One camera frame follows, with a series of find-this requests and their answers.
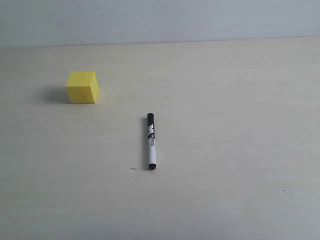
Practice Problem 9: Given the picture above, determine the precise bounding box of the black and white marker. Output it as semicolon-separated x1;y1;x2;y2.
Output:
147;113;157;170

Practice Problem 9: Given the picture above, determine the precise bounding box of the yellow foam cube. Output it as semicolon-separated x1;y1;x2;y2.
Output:
65;71;99;104

